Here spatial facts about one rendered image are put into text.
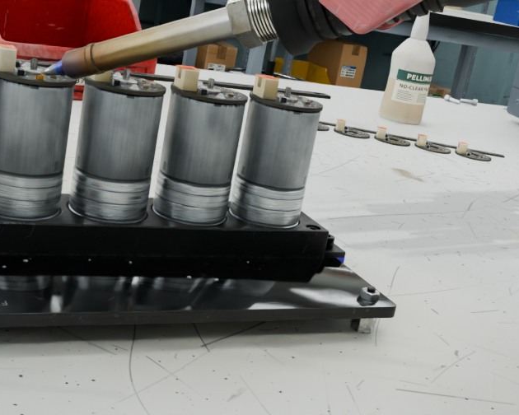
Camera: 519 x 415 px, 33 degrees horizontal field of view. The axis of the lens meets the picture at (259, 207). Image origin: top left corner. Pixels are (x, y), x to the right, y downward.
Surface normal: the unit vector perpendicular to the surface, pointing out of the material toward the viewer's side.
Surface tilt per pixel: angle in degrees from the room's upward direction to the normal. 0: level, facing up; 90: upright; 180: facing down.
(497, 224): 0
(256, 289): 0
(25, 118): 90
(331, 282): 0
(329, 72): 90
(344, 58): 89
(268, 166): 90
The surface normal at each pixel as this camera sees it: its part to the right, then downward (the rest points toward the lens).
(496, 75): 0.39, 0.33
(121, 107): 0.13, 0.31
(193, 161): -0.13, 0.26
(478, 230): 0.18, -0.94
